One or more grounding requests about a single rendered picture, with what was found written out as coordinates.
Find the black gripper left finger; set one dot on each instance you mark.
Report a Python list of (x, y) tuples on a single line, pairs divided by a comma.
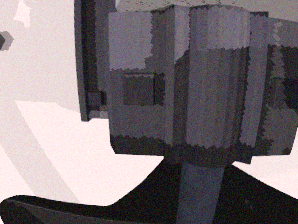
[(153, 201)]

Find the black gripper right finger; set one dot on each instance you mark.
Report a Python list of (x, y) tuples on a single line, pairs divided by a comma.
[(246, 200)]

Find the blue-grey metal shaft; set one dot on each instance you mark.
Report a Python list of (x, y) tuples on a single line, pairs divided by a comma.
[(199, 192)]

